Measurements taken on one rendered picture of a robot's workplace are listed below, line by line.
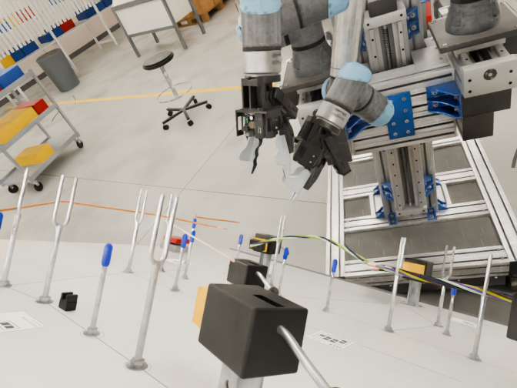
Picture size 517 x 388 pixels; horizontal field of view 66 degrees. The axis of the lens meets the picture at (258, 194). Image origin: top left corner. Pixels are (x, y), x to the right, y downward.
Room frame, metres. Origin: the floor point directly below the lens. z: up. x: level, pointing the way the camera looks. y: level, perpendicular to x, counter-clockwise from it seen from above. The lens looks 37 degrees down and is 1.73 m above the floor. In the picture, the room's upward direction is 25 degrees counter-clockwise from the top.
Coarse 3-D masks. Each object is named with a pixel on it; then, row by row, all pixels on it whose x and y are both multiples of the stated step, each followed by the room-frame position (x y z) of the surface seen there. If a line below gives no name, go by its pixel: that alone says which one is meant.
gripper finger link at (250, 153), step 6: (252, 138) 0.73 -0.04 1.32; (246, 144) 0.73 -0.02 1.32; (252, 144) 0.74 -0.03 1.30; (258, 144) 0.73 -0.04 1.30; (246, 150) 0.72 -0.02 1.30; (252, 150) 0.73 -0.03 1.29; (240, 156) 0.71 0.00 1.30; (246, 156) 0.72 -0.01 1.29; (252, 156) 0.73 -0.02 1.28; (252, 162) 0.73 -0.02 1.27; (252, 168) 0.73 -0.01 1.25
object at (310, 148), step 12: (312, 120) 0.81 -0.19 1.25; (300, 132) 0.83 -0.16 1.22; (312, 132) 0.80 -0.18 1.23; (324, 132) 0.81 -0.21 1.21; (336, 132) 0.79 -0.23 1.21; (300, 144) 0.78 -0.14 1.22; (312, 144) 0.80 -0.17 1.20; (324, 144) 0.79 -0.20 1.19; (300, 156) 0.78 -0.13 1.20; (312, 156) 0.77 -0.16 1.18; (324, 156) 0.76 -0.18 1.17; (312, 168) 0.77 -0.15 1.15
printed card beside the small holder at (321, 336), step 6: (306, 336) 0.28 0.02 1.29; (312, 336) 0.28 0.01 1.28; (318, 336) 0.28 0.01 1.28; (324, 336) 0.28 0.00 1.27; (330, 336) 0.28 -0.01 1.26; (336, 336) 0.28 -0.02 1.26; (324, 342) 0.26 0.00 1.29; (330, 342) 0.27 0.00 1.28; (336, 342) 0.27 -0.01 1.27; (342, 342) 0.27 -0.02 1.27; (348, 342) 0.27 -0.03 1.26; (354, 342) 0.27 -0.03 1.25; (336, 348) 0.25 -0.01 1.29; (342, 348) 0.25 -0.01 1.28
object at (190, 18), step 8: (192, 0) 7.78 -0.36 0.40; (200, 0) 7.73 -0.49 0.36; (208, 0) 7.90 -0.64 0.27; (216, 0) 8.06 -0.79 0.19; (224, 0) 8.69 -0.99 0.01; (200, 8) 7.72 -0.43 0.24; (208, 8) 7.83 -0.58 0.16; (216, 8) 8.23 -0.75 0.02; (192, 16) 7.88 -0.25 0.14; (200, 16) 7.76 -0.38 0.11; (208, 16) 7.76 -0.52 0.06; (192, 24) 7.92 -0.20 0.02
